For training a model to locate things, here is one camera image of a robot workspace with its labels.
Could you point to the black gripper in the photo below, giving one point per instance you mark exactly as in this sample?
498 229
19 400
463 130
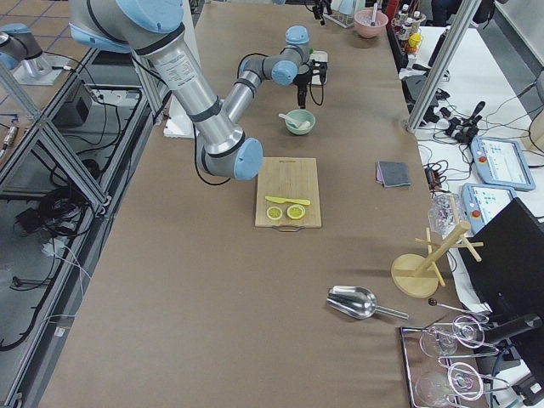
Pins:
302 81

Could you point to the white ceramic spoon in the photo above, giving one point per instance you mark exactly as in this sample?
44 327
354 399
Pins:
289 119

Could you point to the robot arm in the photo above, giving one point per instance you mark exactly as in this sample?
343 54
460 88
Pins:
154 30

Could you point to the mint green bowl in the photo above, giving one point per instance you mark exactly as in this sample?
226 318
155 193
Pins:
300 121

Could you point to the pink bowl with ice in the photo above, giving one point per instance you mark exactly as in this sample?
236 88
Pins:
369 24

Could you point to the cream rabbit tray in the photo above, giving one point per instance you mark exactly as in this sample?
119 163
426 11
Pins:
320 56

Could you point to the bamboo cutting board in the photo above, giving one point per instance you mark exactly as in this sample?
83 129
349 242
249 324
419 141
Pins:
291 177

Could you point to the yellow plastic knife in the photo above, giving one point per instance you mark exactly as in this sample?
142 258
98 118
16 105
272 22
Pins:
284 200

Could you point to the pink purple cloth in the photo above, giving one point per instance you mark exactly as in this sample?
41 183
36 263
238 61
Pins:
379 177

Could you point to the grey folded cloth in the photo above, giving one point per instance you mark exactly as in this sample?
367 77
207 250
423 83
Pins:
394 174

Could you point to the single lemon slice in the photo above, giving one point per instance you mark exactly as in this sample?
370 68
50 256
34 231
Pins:
274 213

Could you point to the teach pendant far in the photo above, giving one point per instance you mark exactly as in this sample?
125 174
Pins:
501 162

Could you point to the teach pendant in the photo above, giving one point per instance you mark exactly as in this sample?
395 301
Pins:
482 202
501 162

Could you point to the teach pendant near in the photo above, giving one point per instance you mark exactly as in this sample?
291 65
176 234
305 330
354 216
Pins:
482 202

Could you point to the metal scoop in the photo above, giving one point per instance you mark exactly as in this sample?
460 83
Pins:
359 302

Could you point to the wooden mug tree stand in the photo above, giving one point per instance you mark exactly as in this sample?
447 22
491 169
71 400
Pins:
419 276

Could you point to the black monitor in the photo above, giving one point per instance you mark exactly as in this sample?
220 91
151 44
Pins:
509 276

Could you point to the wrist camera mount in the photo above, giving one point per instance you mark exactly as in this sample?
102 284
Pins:
319 72

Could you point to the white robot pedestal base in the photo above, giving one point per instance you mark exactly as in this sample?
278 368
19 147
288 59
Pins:
178 125

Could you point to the aluminium frame post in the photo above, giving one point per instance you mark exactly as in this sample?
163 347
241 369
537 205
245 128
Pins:
456 33

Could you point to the black wire glass rack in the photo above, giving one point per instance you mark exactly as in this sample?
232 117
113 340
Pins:
440 364

